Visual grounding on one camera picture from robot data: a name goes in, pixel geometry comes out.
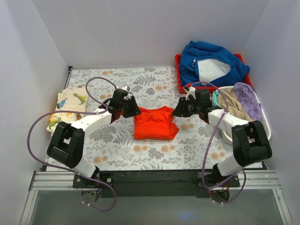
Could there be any orange t shirt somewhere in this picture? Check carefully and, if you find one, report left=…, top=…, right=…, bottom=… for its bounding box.
left=134, top=106, right=179, bottom=141

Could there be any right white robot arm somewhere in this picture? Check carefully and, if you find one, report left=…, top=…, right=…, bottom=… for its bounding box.
left=172, top=86, right=272, bottom=189

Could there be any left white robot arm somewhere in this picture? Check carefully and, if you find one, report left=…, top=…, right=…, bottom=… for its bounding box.
left=47, top=89, right=141, bottom=188

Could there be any floral tablecloth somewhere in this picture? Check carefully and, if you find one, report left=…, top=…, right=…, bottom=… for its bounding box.
left=68, top=67, right=233, bottom=171

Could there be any beige garment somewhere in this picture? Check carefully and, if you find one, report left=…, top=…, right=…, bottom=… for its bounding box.
left=220, top=88, right=253, bottom=121

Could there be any dinosaur print folded cloth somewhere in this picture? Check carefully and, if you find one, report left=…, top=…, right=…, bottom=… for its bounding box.
left=46, top=86, right=89, bottom=135

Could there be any blue zip jacket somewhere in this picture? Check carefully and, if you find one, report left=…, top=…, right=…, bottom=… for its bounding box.
left=178, top=41, right=250, bottom=87

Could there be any purple garment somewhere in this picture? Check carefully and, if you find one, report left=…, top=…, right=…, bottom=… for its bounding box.
left=232, top=82, right=263, bottom=120

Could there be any white laundry basket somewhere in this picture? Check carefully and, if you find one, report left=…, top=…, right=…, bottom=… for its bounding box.
left=213, top=86, right=271, bottom=144

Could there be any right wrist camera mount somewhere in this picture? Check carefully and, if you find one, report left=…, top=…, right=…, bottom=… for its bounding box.
left=184, top=84, right=196, bottom=101

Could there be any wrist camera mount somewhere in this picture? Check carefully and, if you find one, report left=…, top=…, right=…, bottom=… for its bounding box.
left=184, top=84, right=196, bottom=101
left=121, top=85, right=133, bottom=100

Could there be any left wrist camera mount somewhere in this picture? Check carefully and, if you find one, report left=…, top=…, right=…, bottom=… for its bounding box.
left=121, top=85, right=133, bottom=100

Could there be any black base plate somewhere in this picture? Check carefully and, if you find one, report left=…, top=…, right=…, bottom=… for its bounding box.
left=72, top=170, right=241, bottom=199

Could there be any aluminium frame rail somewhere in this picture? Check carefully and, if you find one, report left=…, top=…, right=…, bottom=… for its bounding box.
left=20, top=170, right=293, bottom=225

